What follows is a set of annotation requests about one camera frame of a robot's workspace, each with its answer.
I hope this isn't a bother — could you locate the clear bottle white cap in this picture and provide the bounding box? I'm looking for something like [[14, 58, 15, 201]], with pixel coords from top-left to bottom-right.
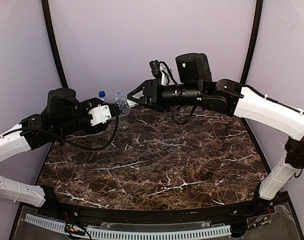
[[105, 92, 139, 118]]

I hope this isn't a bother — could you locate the pepsi bottle blue cap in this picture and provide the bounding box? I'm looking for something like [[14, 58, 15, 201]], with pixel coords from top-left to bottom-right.
[[98, 90, 107, 101]]

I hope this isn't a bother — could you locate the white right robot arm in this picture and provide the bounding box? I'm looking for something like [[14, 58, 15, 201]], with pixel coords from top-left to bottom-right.
[[127, 53, 304, 201]]

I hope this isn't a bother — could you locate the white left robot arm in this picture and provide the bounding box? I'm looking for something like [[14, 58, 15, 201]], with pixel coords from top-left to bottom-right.
[[0, 88, 115, 208]]

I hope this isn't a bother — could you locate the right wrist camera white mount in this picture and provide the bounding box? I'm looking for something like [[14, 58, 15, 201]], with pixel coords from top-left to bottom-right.
[[149, 60, 178, 86]]

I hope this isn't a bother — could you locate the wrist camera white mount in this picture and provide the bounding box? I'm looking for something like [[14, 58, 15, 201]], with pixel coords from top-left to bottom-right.
[[149, 60, 178, 86], [88, 103, 119, 127]]

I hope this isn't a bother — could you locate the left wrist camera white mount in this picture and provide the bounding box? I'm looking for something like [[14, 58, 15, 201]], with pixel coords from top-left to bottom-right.
[[88, 103, 119, 127]]

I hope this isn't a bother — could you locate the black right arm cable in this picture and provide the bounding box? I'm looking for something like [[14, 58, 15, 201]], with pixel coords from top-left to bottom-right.
[[171, 104, 197, 125]]

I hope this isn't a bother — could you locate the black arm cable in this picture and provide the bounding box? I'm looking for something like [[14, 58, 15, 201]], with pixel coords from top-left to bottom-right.
[[21, 107, 119, 151], [171, 104, 197, 125]]

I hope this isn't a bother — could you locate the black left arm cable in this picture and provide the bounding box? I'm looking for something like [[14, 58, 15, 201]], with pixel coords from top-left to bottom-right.
[[21, 107, 119, 151]]

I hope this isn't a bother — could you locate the white slotted cable duct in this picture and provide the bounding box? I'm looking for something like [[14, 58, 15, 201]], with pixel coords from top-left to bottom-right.
[[24, 214, 232, 240]]

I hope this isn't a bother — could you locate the black vertical frame post left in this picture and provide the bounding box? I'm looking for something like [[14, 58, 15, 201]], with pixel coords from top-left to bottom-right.
[[41, 0, 69, 88]]

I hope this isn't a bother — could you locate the black vertical frame post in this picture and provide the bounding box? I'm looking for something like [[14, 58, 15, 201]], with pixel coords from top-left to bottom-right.
[[41, 0, 69, 88], [240, 0, 264, 84]]

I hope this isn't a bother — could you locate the black vertical frame post right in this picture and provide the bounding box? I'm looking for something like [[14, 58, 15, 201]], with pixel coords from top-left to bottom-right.
[[240, 0, 264, 84]]

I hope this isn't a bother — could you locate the black table edge rail right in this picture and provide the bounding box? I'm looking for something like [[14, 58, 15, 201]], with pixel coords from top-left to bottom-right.
[[241, 118, 271, 174]]

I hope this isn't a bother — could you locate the black front table rail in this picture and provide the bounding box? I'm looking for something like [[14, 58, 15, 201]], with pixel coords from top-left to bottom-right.
[[37, 191, 291, 226]]

